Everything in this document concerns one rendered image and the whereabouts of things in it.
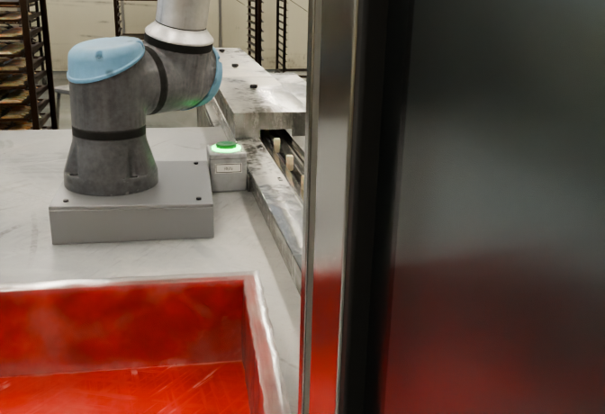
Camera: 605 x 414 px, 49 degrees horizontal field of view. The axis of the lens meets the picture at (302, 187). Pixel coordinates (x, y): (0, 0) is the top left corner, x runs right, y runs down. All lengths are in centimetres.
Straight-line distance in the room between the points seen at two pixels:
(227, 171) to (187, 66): 23
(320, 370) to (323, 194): 4
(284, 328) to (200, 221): 30
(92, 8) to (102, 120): 697
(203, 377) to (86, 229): 41
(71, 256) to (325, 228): 88
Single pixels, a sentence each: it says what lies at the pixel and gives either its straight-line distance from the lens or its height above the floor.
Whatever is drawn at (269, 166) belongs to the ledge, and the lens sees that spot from 127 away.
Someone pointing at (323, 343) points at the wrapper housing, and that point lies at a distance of 16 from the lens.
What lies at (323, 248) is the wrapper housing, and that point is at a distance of 15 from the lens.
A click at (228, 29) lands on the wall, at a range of 806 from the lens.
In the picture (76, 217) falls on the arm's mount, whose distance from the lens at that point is 105.
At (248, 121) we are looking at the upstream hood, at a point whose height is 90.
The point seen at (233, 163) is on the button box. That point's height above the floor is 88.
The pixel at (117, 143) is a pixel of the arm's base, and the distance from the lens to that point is 107.
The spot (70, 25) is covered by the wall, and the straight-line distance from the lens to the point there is 806.
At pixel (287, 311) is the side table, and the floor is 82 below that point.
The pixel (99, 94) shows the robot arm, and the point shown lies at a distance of 105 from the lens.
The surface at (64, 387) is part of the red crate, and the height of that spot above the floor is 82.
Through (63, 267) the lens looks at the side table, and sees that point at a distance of 99.
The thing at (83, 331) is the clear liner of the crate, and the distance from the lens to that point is 71.
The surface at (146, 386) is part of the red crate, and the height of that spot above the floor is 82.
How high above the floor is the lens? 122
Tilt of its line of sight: 18 degrees down
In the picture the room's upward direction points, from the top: 1 degrees clockwise
